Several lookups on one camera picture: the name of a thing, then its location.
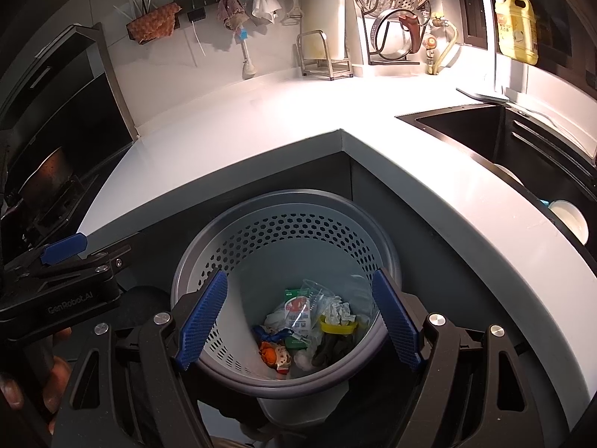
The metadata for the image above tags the steel cutting board rack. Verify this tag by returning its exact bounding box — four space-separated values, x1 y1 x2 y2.
296 30 354 80

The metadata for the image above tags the person's left hand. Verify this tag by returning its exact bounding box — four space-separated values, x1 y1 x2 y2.
0 326 74 437

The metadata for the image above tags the yellow detergent bottle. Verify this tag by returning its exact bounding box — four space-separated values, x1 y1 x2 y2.
493 0 538 66

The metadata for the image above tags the white paper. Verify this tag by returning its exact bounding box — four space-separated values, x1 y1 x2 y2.
322 296 358 327

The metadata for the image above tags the white cutting board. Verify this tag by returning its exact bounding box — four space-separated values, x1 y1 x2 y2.
301 0 351 63

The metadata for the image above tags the white hanging brush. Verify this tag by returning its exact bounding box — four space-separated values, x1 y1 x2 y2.
237 27 256 80

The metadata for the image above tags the pinkish hanging rag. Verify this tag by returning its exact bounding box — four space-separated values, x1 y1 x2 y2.
218 0 251 34

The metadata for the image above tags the steel faucet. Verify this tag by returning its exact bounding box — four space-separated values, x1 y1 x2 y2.
456 85 510 104

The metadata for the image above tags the brown wok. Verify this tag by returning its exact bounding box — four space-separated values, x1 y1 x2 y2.
19 147 76 212

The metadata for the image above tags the grey perforated waste bin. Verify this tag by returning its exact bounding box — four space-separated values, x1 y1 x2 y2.
170 189 402 393

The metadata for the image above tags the green milk carton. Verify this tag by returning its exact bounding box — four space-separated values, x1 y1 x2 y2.
281 288 314 350

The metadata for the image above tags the blue plastic scrap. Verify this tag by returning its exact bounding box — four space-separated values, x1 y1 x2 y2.
253 324 293 342

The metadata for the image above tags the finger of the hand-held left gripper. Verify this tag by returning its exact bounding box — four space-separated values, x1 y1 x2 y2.
40 232 89 266
9 243 132 290

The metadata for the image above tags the hanging peeler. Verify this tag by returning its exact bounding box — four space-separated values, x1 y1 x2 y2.
282 0 305 27

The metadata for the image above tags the gas valve with beige hose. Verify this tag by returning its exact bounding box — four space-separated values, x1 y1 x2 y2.
423 12 461 76

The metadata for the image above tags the brown dish cloth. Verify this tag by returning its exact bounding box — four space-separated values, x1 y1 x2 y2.
127 2 182 44

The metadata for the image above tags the clear plastic cup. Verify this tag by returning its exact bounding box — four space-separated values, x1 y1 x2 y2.
298 279 374 332

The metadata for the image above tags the clear plastic wrap ball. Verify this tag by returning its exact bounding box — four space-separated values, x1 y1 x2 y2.
294 350 319 373

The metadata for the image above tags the black kitchen sink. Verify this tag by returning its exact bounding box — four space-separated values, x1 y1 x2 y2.
396 103 597 249

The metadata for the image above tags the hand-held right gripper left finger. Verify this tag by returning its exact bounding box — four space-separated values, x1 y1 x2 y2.
51 268 230 448

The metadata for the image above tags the window frame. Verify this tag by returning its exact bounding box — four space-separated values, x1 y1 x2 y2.
451 0 499 54

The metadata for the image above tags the white bowl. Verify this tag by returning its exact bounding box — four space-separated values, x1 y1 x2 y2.
548 200 590 244

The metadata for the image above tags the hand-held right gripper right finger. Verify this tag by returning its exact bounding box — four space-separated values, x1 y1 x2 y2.
371 268 552 448

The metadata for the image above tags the black integrated stove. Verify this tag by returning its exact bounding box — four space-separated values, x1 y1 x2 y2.
0 23 137 255

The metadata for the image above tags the pot lid with brown handle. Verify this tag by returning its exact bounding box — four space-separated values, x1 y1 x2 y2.
371 7 428 60

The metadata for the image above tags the white hanging cloth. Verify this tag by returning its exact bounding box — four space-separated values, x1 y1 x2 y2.
252 0 284 25

